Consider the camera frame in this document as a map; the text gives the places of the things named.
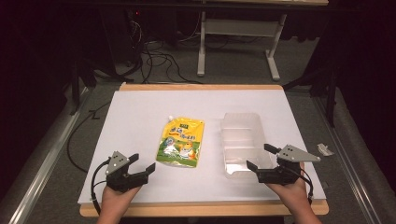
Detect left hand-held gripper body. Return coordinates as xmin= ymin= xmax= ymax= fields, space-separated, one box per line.
xmin=105 ymin=150 xmax=148 ymax=193

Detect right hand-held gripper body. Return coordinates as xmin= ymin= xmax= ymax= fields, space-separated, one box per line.
xmin=257 ymin=144 xmax=322 ymax=187

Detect clear plastic container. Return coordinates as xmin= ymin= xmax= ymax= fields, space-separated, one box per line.
xmin=219 ymin=112 xmax=277 ymax=180

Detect yellow spouted pouch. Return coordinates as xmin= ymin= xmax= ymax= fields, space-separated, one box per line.
xmin=155 ymin=115 xmax=205 ymax=169

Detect person's right hand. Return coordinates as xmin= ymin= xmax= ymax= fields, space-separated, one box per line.
xmin=265 ymin=161 xmax=315 ymax=217

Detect person's left hand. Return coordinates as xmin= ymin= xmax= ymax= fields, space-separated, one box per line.
xmin=99 ymin=185 xmax=142 ymax=219

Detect white table sheet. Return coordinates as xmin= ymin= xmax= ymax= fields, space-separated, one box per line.
xmin=78 ymin=89 xmax=327 ymax=205

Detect crumpled white paper scrap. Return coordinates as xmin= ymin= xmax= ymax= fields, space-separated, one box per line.
xmin=317 ymin=142 xmax=335 ymax=157

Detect black stand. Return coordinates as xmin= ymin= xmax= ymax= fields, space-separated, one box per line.
xmin=282 ymin=63 xmax=341 ymax=129
xmin=68 ymin=57 xmax=98 ymax=117

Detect dark computer tower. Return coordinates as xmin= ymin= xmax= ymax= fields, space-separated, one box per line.
xmin=100 ymin=7 xmax=148 ymax=68

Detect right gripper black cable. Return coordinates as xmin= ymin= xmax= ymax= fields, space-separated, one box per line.
xmin=279 ymin=163 xmax=315 ymax=205

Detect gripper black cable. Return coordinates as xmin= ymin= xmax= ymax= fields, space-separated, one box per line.
xmin=279 ymin=163 xmax=315 ymax=205
xmin=90 ymin=158 xmax=112 ymax=217

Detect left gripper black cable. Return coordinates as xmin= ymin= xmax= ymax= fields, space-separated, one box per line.
xmin=90 ymin=158 xmax=112 ymax=217

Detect long black floor cable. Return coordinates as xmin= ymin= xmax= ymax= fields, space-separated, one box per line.
xmin=66 ymin=102 xmax=112 ymax=174

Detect metal floor rail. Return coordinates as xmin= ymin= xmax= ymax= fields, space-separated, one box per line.
xmin=312 ymin=95 xmax=396 ymax=224
xmin=0 ymin=86 xmax=92 ymax=224

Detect tangle of black floor cables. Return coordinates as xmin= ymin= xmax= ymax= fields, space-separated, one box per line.
xmin=122 ymin=12 xmax=205 ymax=86

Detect white metal desk frame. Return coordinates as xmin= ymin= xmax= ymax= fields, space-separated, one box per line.
xmin=196 ymin=0 xmax=330 ymax=82

